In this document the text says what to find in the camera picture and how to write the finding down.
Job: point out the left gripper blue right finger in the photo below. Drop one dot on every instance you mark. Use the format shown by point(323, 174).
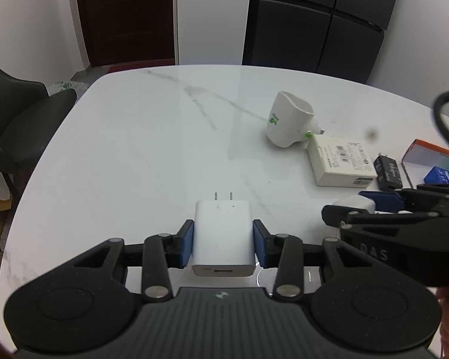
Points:
point(285, 253)

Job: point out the red door mat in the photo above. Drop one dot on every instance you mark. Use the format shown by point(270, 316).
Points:
point(120, 67)

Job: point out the black USB charger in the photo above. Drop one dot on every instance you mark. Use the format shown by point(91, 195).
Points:
point(388, 174)

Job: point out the dark brown door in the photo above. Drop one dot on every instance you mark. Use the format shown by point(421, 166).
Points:
point(124, 31)

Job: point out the white rectangular charger box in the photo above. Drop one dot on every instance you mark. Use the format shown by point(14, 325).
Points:
point(339, 162)

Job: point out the white round plug adapter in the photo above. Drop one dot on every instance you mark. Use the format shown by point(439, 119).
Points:
point(291, 120)

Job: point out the black refrigerator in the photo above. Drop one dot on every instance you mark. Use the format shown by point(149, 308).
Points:
point(339, 38)

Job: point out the white green plastic bag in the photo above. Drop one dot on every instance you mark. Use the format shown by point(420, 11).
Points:
point(79, 87)

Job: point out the blue tin case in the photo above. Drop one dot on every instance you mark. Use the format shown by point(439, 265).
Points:
point(437, 176)

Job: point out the orange white cardboard box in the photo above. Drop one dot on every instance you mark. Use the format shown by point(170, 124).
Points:
point(420, 158)

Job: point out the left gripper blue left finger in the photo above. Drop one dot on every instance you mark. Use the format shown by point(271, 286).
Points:
point(162, 252)

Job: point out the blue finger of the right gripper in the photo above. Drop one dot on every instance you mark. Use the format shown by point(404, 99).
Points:
point(385, 201)

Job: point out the dark grey chair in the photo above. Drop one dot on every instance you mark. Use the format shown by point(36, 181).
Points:
point(29, 117)

